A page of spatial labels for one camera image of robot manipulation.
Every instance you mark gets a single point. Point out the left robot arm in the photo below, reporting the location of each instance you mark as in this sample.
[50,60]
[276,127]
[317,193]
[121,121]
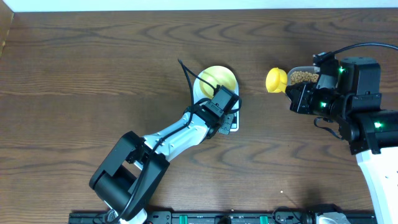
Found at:
[131,172]

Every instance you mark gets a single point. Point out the yellow bowl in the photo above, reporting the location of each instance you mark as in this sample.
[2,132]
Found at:
[215,75]

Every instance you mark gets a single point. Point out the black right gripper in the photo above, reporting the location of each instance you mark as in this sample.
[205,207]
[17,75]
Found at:
[299,104]

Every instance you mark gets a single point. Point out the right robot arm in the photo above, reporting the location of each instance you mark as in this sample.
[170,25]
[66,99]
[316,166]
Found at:
[347,92]

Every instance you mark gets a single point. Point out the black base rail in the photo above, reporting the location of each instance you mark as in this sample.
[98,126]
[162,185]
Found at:
[166,217]

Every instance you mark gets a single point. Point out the yellow measuring scoop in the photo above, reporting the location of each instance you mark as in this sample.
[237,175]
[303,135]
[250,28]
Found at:
[276,81]

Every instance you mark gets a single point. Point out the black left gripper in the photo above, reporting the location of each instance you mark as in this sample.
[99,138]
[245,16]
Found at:
[226,129]

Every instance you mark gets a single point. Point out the clear plastic container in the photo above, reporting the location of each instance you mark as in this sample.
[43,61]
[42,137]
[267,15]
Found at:
[297,91]

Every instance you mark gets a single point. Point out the soybeans in container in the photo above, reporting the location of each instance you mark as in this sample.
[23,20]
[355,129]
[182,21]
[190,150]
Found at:
[300,76]

